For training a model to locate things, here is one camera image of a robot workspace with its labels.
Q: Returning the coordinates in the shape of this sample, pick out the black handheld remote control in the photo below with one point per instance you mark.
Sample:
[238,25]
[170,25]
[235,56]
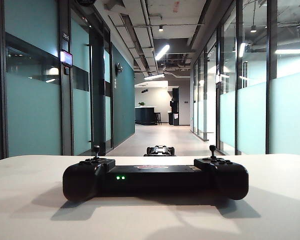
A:
[165,180]

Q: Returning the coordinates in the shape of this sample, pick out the black quadruped robot dog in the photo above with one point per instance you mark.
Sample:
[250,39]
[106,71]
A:
[160,150]

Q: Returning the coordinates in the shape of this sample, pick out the black door card reader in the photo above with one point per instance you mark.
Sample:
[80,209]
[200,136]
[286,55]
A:
[67,71]

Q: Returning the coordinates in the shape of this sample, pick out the glowing door display screen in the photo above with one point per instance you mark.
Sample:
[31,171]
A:
[66,58]

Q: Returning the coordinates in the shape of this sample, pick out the dark bar counter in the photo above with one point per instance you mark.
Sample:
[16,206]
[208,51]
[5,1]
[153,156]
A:
[145,116]

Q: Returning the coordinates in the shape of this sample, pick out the dark wooden bar stool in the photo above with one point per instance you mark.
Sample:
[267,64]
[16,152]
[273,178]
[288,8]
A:
[158,117]

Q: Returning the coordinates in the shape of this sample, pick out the green potted plant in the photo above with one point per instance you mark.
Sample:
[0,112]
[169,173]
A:
[141,103]

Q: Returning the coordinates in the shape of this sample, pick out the tall black cabinet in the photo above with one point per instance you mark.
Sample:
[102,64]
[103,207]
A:
[175,100]

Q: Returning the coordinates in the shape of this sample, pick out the white ceiling strip light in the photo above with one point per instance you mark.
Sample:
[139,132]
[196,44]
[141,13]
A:
[154,76]
[162,52]
[292,51]
[242,49]

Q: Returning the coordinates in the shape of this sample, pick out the black ceiling spot lamp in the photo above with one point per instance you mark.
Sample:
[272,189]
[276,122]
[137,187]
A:
[253,29]
[160,28]

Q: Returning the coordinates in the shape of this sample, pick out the black wall mounted device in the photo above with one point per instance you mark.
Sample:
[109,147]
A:
[144,91]

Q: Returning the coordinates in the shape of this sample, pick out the small white wall sign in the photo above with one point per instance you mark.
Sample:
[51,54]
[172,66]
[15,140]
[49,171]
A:
[115,83]

